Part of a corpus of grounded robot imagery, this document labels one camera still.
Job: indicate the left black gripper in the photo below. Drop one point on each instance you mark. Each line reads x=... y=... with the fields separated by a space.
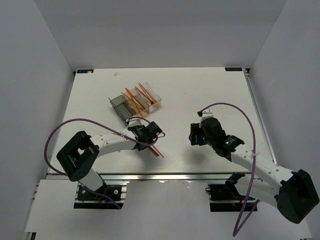
x=141 y=127

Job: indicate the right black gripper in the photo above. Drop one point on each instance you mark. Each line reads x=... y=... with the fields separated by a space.
x=195 y=132

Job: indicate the red plastic knife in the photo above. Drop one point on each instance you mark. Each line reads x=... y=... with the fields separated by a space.
x=133 y=97

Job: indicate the red plastic fork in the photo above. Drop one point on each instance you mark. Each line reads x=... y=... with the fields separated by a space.
x=144 y=95

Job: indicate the orange plastic knife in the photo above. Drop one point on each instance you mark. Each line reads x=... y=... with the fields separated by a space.
x=132 y=104

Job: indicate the blue plastic knife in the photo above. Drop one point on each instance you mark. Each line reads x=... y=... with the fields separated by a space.
x=141 y=104

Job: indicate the orange plastic fork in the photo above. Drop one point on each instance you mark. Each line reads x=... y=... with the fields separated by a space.
x=146 y=93

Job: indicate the orange yellow fork bottom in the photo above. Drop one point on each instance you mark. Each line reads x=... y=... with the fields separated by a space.
x=147 y=92

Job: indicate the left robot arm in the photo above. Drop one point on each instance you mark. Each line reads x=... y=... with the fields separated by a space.
x=78 y=155

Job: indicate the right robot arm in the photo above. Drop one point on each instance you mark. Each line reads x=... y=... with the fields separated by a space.
x=292 y=193

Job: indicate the grey transparent container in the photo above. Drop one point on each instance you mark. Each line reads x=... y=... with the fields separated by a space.
x=122 y=110

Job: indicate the clear transparent container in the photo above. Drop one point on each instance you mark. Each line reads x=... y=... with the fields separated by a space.
x=155 y=106

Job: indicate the orange transparent container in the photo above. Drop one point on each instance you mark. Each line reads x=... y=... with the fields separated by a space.
x=144 y=112

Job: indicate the left blue table label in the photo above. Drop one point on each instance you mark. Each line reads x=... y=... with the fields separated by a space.
x=85 y=71

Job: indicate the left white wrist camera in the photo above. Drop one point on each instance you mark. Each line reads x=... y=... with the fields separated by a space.
x=135 y=121

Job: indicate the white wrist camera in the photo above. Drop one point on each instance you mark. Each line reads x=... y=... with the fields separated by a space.
x=135 y=121
x=205 y=114

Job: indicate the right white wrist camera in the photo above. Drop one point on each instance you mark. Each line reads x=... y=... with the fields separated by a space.
x=205 y=114

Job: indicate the aluminium front rail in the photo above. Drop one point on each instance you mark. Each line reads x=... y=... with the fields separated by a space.
x=165 y=177

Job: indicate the aluminium rail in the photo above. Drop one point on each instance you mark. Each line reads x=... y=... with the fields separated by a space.
x=165 y=177
x=263 y=128

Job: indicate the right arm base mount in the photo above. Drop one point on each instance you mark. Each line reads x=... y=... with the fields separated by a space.
x=224 y=197

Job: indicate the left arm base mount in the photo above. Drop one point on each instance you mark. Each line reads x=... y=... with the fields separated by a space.
x=113 y=199

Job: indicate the aluminium right rail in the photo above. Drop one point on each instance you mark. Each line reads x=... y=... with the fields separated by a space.
x=263 y=128

